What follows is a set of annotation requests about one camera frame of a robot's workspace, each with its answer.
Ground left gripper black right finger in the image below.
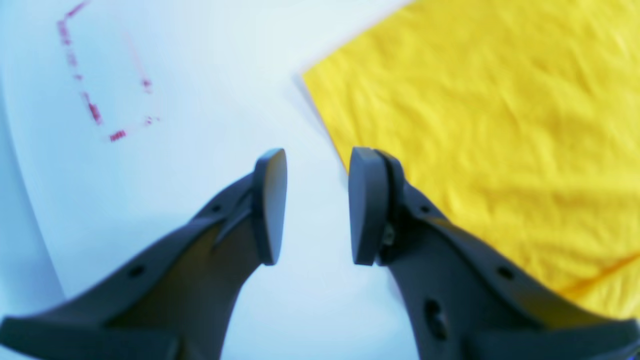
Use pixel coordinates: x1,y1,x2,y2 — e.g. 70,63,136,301
349,146,640,360

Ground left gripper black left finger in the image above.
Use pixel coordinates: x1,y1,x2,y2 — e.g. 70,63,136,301
1,148,288,360

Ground orange t-shirt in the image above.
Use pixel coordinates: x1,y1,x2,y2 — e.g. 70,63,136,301
302,0,640,318

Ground red tape rectangle marking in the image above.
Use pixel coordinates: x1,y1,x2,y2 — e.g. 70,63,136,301
56,0,162,142

